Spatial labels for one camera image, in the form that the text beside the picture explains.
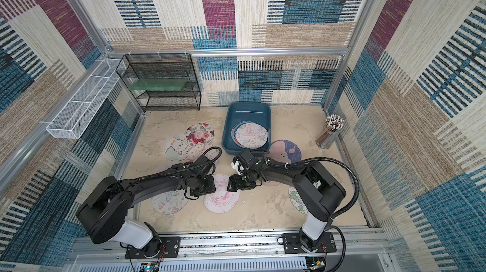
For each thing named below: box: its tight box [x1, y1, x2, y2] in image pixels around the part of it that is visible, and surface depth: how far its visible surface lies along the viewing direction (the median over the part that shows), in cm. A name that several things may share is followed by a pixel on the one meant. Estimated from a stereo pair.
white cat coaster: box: [163, 134, 191, 162], surface depth 104 cm
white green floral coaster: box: [288, 185, 309, 216], surface depth 86 cm
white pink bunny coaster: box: [235, 122, 269, 150], surface depth 107 cm
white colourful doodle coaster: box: [186, 144, 221, 162], surface depth 101 cm
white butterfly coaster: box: [151, 188, 190, 215], surface depth 85 cm
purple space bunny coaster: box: [263, 139, 302, 164], surface depth 103 cm
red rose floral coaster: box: [183, 122, 216, 147], surface depth 110 cm
